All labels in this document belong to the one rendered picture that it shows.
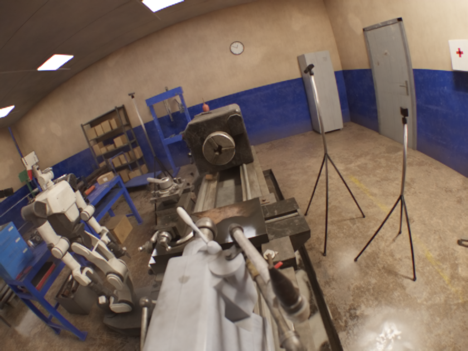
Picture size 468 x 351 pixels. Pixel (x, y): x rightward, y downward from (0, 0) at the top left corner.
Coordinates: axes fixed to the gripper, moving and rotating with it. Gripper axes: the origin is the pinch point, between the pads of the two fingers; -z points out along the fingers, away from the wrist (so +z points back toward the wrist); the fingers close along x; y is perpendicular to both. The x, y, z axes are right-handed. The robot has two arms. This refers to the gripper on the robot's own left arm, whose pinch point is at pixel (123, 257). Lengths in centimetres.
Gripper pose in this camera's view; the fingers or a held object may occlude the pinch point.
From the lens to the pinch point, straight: 195.2
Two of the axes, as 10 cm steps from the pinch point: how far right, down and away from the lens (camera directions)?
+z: -4.6, -8.0, -3.8
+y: -1.4, -3.6, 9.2
